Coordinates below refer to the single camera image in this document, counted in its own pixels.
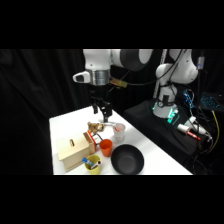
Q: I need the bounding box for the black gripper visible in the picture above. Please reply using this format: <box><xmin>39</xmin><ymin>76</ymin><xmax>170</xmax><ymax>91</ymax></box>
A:
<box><xmin>89</xmin><ymin>85</ymin><xmax>113</xmax><ymax>123</ymax></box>

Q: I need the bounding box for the brown striped tiger toy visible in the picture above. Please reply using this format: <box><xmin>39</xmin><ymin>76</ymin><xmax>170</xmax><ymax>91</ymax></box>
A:
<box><xmin>87</xmin><ymin>121</ymin><xmax>105</xmax><ymax>135</ymax></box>

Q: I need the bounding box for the black bowl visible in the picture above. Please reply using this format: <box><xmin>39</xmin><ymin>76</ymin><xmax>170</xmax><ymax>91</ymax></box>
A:
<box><xmin>110</xmin><ymin>143</ymin><xmax>145</xmax><ymax>176</ymax></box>

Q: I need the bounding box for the clear plastic measuring cup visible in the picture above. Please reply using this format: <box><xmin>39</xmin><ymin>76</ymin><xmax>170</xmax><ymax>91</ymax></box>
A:
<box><xmin>112</xmin><ymin>122</ymin><xmax>127</xmax><ymax>144</ymax></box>

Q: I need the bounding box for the orange plastic cup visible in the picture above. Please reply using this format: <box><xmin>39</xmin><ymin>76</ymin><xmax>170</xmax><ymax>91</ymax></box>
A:
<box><xmin>99</xmin><ymin>138</ymin><xmax>114</xmax><ymax>158</ymax></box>

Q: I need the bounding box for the light wooden box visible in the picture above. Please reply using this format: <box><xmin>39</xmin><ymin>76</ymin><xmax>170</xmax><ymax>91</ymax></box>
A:
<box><xmin>54</xmin><ymin>132</ymin><xmax>96</xmax><ymax>173</ymax></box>

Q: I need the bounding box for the blue capped marker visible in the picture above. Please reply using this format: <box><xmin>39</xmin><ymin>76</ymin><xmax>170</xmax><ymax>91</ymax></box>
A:
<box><xmin>81</xmin><ymin>157</ymin><xmax>96</xmax><ymax>168</ymax></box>

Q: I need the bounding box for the red and white marker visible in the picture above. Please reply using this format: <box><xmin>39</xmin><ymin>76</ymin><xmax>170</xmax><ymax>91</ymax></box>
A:
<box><xmin>91</xmin><ymin>160</ymin><xmax>102</xmax><ymax>170</ymax></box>

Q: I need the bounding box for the black robot stand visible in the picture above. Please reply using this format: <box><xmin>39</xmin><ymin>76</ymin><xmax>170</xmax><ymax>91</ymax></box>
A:
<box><xmin>123</xmin><ymin>98</ymin><xmax>202</xmax><ymax>158</ymax></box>

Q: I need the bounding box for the yellow plastic cup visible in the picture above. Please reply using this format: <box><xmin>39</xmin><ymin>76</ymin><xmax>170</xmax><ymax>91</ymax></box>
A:
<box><xmin>84</xmin><ymin>154</ymin><xmax>102</xmax><ymax>176</ymax></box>

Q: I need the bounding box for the black curtain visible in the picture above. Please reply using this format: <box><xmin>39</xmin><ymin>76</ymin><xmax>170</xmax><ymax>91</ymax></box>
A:
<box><xmin>0</xmin><ymin>49</ymin><xmax>224</xmax><ymax>176</ymax></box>

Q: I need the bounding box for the green lit control box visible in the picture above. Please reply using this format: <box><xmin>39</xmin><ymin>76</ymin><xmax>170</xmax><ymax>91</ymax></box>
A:
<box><xmin>166</xmin><ymin>108</ymin><xmax>181</xmax><ymax>125</ymax></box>

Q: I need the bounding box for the blue lit keyboard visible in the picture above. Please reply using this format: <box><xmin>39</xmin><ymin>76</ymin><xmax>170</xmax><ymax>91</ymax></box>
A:
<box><xmin>199</xmin><ymin>93</ymin><xmax>224</xmax><ymax>111</ymax></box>

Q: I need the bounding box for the red wire handle holder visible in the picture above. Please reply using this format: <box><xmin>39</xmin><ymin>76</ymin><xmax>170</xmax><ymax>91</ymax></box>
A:
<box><xmin>86</xmin><ymin>130</ymin><xmax>103</xmax><ymax>148</ymax></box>

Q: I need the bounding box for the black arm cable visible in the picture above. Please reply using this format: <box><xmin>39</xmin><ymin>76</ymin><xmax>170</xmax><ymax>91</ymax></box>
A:
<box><xmin>111</xmin><ymin>49</ymin><xmax>188</xmax><ymax>88</ymax></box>

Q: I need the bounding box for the blue cable bundle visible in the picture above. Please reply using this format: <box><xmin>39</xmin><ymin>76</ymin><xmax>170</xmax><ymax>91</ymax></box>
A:
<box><xmin>182</xmin><ymin>91</ymin><xmax>195</xmax><ymax>110</ymax></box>

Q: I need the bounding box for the yellow cable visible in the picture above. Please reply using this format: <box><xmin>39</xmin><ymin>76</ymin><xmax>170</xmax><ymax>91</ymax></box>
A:
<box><xmin>211</xmin><ymin>109</ymin><xmax>221</xmax><ymax>152</ymax></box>

